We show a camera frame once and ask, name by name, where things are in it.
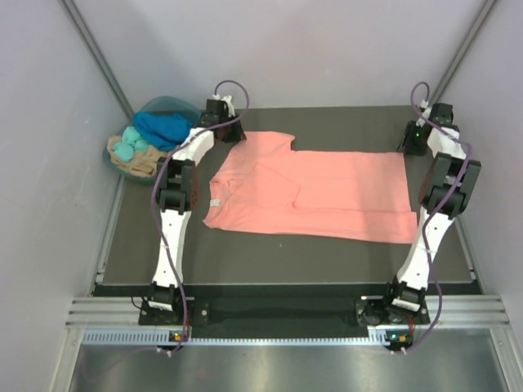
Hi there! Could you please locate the pink t shirt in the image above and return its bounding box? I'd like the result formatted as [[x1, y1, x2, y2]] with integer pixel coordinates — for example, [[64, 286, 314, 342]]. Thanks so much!
[[203, 131, 418, 244]]

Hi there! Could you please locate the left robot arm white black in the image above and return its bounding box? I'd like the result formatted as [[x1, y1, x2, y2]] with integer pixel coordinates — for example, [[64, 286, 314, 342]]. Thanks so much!
[[140, 93, 245, 327]]

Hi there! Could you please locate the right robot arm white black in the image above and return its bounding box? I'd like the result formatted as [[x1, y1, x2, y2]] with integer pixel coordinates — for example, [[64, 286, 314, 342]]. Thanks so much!
[[355, 100, 481, 327]]

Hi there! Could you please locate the blue t shirt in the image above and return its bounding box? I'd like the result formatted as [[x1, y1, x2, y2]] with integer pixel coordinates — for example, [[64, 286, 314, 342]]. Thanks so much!
[[133, 112, 193, 151]]

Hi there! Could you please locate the teal laundry basket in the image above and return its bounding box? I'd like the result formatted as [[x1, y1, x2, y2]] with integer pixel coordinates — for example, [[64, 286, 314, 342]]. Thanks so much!
[[102, 96, 201, 184]]

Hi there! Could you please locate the beige t shirt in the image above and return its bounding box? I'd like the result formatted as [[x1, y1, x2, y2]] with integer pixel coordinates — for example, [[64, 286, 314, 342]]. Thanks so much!
[[106, 136, 168, 179]]

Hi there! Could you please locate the light turquoise t shirt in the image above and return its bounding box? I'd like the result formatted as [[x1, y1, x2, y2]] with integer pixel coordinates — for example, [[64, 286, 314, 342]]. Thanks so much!
[[110, 127, 149, 163]]

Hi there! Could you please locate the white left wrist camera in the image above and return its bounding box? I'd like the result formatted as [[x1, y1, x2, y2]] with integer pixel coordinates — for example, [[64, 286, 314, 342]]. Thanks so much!
[[212, 94, 235, 118]]

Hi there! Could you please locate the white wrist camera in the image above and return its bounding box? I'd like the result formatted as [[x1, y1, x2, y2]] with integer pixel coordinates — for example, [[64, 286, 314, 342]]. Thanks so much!
[[212, 94, 235, 118], [417, 100, 431, 127]]

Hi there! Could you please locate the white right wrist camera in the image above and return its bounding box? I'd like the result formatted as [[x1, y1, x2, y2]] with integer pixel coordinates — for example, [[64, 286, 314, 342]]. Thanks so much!
[[417, 100, 431, 127]]

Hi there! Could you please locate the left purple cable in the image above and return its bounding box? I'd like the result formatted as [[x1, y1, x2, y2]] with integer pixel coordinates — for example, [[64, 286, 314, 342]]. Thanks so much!
[[150, 79, 251, 354]]

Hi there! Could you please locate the purple cable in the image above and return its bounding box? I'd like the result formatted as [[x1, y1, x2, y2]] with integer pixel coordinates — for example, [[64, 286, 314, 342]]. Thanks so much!
[[150, 79, 251, 354], [404, 81, 475, 354]]

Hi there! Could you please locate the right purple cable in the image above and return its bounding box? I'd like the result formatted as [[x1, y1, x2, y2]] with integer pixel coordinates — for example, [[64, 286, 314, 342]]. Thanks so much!
[[404, 81, 475, 354]]

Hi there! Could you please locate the right aluminium frame post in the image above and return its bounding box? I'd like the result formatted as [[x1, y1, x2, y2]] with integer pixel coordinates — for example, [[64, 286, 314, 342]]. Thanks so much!
[[429, 0, 501, 105]]

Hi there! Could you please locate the aluminium frame post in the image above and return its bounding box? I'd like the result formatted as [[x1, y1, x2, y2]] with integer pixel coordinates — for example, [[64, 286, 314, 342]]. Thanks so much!
[[58, 0, 134, 120], [429, 0, 501, 105]]

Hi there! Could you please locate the left aluminium frame post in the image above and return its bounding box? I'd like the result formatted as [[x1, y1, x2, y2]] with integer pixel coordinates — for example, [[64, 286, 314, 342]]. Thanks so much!
[[58, 0, 134, 120]]

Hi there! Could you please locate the aluminium rail front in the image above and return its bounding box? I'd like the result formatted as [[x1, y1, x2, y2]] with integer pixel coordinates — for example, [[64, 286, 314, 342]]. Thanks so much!
[[65, 295, 510, 329]]

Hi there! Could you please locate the grey slotted cable duct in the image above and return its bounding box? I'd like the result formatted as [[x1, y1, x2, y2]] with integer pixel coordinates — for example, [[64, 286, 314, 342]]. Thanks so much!
[[82, 328, 407, 346]]

